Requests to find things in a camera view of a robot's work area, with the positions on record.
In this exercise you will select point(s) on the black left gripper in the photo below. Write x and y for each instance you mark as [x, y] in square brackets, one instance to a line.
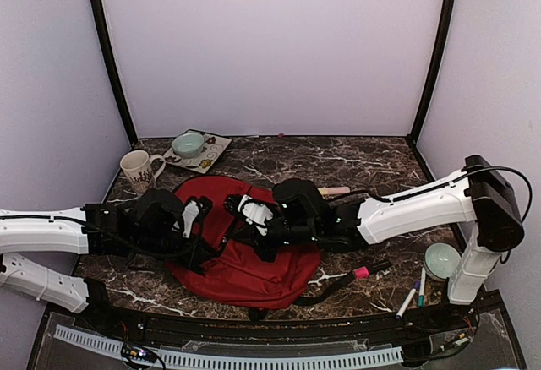
[192, 258]

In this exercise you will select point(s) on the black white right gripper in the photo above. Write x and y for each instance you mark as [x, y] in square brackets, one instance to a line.
[251, 229]

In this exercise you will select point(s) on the red student backpack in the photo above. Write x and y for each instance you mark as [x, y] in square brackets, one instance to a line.
[237, 276]

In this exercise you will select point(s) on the pink black highlighter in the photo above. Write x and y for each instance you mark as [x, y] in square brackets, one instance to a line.
[370, 269]

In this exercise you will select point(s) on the white purple marker pen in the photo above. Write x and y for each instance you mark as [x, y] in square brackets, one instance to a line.
[416, 286]

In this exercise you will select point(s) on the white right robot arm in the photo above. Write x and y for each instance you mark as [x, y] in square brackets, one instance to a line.
[477, 193]

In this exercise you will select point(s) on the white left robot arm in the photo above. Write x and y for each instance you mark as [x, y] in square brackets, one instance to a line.
[94, 229]

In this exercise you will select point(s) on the white mug with coral print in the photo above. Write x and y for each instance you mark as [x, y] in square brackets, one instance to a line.
[142, 170]

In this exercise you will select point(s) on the light green ceramic bowl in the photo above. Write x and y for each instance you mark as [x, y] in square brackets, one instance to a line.
[188, 145]

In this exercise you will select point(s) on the square floral ceramic plate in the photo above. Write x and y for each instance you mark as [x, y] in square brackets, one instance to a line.
[214, 147]

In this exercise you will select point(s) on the white blue marker pen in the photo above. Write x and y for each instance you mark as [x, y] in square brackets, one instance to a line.
[406, 303]

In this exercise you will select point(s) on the round glass jar lid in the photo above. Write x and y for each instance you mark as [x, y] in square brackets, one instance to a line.
[440, 261]

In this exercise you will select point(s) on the white teal marker pen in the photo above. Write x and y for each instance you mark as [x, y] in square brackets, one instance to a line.
[421, 287]

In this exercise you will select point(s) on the black front frame rail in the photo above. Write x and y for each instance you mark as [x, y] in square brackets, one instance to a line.
[413, 329]

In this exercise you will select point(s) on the grey slotted cable duct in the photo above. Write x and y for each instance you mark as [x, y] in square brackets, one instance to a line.
[206, 355]

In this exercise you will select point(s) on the black left frame post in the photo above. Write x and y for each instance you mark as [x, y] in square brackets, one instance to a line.
[99, 16]

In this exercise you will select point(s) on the black frame post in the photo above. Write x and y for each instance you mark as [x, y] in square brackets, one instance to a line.
[437, 55]
[99, 16]

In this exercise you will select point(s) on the black right frame post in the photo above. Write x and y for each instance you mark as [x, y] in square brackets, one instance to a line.
[437, 55]

